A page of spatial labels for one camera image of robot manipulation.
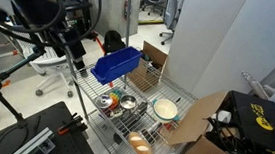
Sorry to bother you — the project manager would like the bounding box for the metal rack post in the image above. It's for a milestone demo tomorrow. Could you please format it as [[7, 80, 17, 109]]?
[[51, 33, 98, 121]]

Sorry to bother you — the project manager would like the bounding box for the blue plastic storage bin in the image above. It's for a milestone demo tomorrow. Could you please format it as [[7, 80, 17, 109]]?
[[89, 42, 144, 89]]

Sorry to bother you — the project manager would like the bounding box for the white toy piece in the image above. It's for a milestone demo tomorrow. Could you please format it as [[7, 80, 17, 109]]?
[[109, 107, 125, 119]]

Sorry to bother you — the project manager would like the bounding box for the silver wire rack shelf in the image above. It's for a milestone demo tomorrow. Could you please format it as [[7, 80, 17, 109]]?
[[65, 59, 201, 154]]

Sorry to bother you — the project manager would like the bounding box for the aluminium extrusion bar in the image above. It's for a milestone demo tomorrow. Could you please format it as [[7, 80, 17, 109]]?
[[10, 123, 58, 154]]

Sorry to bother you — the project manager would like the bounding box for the black backpack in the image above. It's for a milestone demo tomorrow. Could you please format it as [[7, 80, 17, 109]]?
[[101, 29, 127, 56]]

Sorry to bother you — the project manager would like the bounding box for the white bowl with teal rim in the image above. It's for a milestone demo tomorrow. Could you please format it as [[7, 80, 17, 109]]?
[[150, 97, 182, 126]]

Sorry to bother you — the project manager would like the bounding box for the vertical metal pole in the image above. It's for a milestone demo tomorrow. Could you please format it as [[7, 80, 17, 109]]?
[[122, 0, 134, 49]]

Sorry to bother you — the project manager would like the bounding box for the small steel pot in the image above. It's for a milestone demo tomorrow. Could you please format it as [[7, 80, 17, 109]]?
[[119, 94, 139, 112]]

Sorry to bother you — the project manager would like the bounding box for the colourful plastic toy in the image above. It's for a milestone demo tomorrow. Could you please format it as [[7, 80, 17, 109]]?
[[107, 87, 126, 108]]

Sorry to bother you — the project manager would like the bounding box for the black orange clamp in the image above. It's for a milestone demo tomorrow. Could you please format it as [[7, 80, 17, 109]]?
[[56, 110, 90, 138]]

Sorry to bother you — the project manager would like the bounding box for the steel pot lid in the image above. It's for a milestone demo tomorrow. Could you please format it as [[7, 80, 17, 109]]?
[[95, 93, 115, 110]]

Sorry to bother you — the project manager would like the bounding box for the black optical breadboard table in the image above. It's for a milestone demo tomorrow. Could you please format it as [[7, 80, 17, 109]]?
[[0, 95, 105, 154]]

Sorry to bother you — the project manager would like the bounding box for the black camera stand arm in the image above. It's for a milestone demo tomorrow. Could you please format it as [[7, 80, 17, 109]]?
[[0, 42, 48, 131]]

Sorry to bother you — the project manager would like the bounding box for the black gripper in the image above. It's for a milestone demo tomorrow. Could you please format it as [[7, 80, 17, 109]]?
[[59, 26, 90, 71]]

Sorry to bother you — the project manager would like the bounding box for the clear plastic tube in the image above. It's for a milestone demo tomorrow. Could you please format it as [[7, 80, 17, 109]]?
[[238, 70, 273, 101]]

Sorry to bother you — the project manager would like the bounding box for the black oblong device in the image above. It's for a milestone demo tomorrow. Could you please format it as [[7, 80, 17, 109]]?
[[117, 100, 149, 137]]

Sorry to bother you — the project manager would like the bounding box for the small open cardboard box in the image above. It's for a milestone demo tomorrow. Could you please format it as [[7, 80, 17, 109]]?
[[125, 39, 171, 95]]

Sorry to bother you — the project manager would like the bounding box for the toy bread loaf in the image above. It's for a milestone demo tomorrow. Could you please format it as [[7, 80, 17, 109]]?
[[126, 130, 157, 154]]

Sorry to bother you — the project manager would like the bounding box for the white mesh office chair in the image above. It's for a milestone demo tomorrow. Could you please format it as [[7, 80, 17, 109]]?
[[7, 29, 81, 100]]

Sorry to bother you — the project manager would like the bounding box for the black case with yellow logo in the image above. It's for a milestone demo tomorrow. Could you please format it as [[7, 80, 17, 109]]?
[[203, 87, 275, 154]]

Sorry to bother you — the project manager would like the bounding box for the black desk with monitor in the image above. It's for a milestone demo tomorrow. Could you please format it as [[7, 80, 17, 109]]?
[[52, 0, 95, 39]]

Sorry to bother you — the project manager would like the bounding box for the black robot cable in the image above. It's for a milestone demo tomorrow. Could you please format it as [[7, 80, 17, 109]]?
[[0, 0, 104, 52]]

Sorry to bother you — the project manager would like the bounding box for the large open cardboard box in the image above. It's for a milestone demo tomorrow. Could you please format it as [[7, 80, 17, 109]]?
[[166, 85, 275, 154]]

